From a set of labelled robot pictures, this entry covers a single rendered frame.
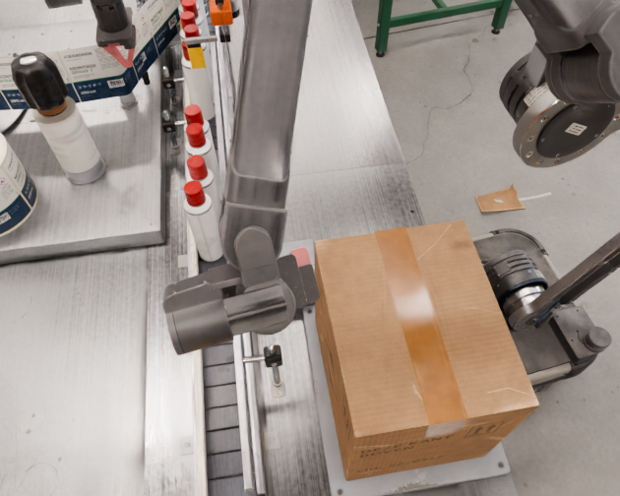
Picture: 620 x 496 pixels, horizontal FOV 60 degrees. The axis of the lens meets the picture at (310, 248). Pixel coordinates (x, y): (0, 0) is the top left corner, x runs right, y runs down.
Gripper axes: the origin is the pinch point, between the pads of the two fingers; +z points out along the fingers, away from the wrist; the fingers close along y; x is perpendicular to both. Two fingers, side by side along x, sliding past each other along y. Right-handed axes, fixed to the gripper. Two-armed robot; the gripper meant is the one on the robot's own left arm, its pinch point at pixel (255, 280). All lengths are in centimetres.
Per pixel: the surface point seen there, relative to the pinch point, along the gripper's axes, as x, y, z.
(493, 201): 15, -109, 141
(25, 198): -23, 41, 51
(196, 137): -24.6, 2.8, 32.5
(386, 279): 5.4, -18.4, 2.9
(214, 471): 30.0, 14.0, 13.1
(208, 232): -6.8, 5.4, 30.5
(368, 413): 18.9, -9.1, -8.3
